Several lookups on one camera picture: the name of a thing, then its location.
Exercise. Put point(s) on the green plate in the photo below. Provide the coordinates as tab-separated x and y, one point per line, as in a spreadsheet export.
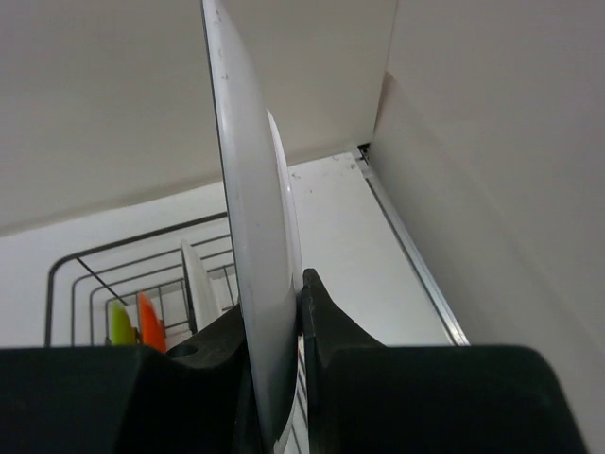
121	329

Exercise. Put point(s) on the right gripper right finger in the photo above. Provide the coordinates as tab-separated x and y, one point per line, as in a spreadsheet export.
366	397

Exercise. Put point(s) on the grey wire dish rack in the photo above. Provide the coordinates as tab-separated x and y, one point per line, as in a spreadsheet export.
80	286

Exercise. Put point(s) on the white plate teal rim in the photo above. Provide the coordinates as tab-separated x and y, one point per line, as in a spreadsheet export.
257	219

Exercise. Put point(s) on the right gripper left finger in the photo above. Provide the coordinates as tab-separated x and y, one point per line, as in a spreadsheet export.
195	398

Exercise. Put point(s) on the aluminium table rail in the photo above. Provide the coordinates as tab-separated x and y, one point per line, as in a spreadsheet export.
422	272

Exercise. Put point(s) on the white plate orange sunburst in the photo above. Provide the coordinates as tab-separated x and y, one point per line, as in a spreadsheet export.
200	290

